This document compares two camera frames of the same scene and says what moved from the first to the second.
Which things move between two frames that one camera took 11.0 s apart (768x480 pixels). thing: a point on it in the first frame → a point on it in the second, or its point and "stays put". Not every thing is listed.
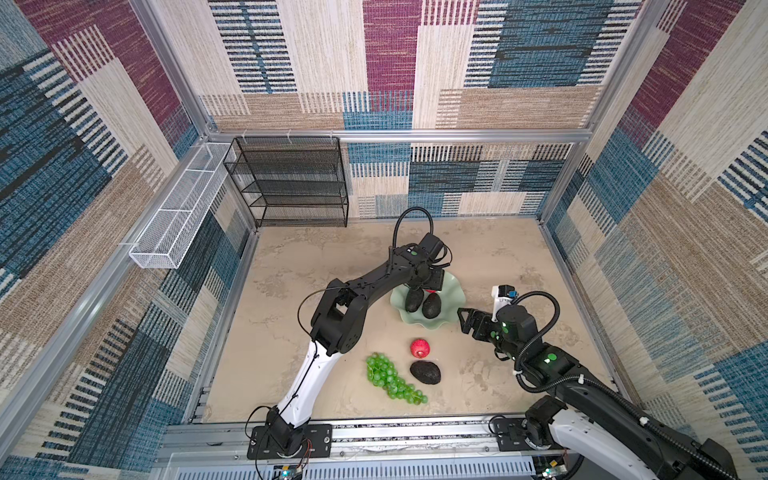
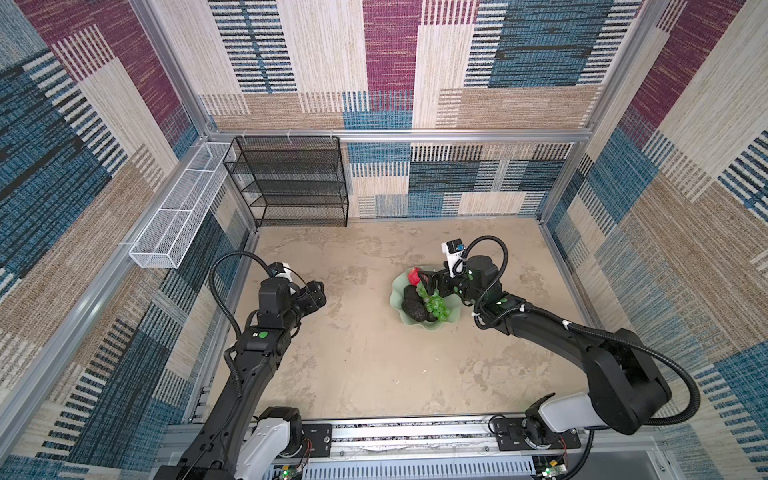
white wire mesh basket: (163, 239) stays put
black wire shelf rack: (291, 179) stays put
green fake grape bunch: (381, 372) → (434, 304)
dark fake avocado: (426, 372) → (417, 311)
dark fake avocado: (414, 299) stays put
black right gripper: (483, 319) → (444, 278)
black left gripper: (437, 281) → (310, 297)
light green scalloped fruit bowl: (452, 299) stays put
